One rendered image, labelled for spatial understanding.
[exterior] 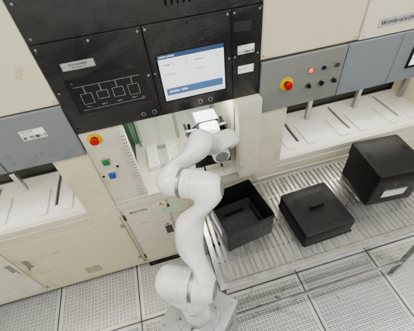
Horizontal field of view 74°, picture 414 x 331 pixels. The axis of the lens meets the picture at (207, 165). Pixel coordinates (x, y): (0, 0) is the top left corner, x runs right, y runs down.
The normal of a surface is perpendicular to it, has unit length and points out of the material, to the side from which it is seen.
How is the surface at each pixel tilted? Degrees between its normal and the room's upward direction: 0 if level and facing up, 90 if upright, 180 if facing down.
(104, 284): 0
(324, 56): 90
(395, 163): 0
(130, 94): 90
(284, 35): 90
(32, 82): 90
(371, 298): 0
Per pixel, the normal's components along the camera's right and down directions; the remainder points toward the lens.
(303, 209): -0.09, -0.69
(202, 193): -0.21, 0.20
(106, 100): 0.26, 0.68
